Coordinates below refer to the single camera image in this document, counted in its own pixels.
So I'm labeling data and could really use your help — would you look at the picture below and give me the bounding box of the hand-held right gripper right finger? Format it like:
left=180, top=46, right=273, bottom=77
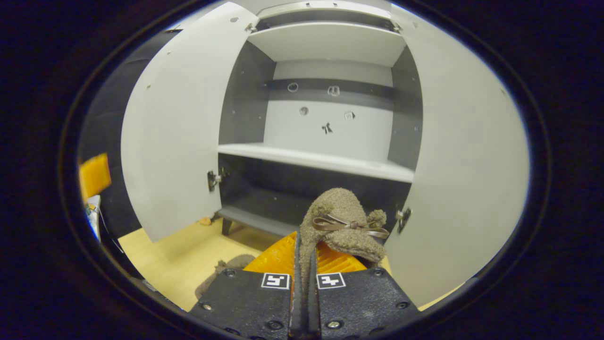
left=309, top=241, right=420, bottom=340

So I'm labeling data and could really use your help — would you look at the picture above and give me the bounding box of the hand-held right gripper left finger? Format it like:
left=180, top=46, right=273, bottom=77
left=189, top=231, right=305, bottom=340

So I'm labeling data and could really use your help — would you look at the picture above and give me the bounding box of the white cabinet door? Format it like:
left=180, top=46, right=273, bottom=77
left=383, top=5, right=530, bottom=308
left=120, top=1, right=260, bottom=243

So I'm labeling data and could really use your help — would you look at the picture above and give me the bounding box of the white shoe cabinet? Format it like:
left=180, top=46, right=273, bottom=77
left=217, top=0, right=423, bottom=239

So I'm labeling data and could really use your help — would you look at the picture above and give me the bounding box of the white cabinet drawer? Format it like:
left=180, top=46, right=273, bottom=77
left=257, top=0, right=393, bottom=18

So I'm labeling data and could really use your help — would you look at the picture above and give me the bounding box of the black backdrop cloth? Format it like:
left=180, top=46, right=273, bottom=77
left=77, top=28, right=182, bottom=279

